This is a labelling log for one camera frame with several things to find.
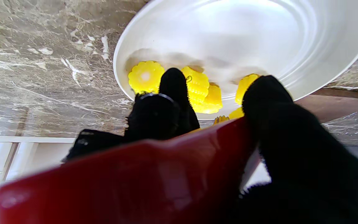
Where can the brown wooden cutting board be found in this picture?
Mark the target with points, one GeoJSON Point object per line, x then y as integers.
{"type": "Point", "coordinates": [331, 105]}

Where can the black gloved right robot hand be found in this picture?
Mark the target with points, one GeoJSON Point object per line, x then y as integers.
{"type": "Point", "coordinates": [309, 168]}

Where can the white round plate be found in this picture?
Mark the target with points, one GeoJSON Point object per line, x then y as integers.
{"type": "Point", "coordinates": [228, 37]}

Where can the yellow corn chunk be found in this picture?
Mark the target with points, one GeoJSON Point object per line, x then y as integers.
{"type": "Point", "coordinates": [199, 82]}
{"type": "Point", "coordinates": [236, 114]}
{"type": "Point", "coordinates": [145, 77]}
{"type": "Point", "coordinates": [245, 87]}
{"type": "Point", "coordinates": [213, 102]}

